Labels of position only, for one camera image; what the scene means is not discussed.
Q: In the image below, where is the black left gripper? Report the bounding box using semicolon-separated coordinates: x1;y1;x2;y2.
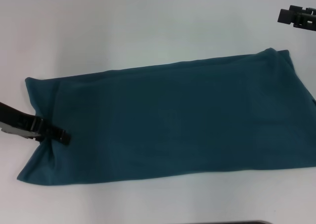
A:
0;101;72;146

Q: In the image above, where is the teal T-shirt with FREE print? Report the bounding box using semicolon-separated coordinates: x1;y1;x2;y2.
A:
16;47;316;187

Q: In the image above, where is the dark device edge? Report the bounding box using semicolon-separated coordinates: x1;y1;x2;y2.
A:
223;220;274;224

